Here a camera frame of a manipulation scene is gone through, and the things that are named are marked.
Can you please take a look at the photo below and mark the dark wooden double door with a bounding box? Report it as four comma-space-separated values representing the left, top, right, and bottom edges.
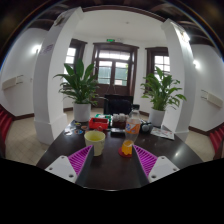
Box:
91, 42, 139, 108

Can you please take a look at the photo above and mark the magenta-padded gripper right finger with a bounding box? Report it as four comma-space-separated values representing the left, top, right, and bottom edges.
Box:
132, 144, 181, 184

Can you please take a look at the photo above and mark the brown box with white items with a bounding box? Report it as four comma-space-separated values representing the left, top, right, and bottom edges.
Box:
111, 113, 128, 129

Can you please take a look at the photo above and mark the black chair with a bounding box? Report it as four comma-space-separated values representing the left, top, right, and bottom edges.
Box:
103, 94, 134, 116

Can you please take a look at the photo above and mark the white printed magazine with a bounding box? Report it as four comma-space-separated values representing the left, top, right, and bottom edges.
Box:
149, 126, 175, 141

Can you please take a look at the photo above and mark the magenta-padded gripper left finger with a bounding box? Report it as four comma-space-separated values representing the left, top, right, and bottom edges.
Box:
44, 144, 96, 184

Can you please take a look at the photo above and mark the orange drink plastic bottle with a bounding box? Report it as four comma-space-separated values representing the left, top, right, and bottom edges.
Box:
120, 104, 142, 157

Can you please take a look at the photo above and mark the potted plant in white pot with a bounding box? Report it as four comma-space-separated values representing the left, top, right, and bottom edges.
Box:
139, 66, 188, 128
53, 59, 106, 123

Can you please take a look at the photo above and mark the red box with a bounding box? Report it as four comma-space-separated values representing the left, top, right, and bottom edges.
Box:
88, 117, 110, 131

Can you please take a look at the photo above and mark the green and white box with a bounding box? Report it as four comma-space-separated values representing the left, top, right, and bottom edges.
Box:
94, 113, 113, 122

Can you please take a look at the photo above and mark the dark framed window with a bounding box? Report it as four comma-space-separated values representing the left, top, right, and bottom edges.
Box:
144, 46, 171, 84
63, 38, 88, 76

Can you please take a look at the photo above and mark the pale yellow cup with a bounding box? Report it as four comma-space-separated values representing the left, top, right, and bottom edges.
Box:
83, 129, 107, 157

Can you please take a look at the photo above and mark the white wall radiator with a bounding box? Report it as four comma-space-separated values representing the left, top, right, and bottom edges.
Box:
200, 89, 224, 108
1, 74, 25, 91

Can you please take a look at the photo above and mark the flat black case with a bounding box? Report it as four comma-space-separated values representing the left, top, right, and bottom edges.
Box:
109, 127, 126, 135

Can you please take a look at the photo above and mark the black round device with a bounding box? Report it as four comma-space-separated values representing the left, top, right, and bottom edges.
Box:
139, 121, 154, 134

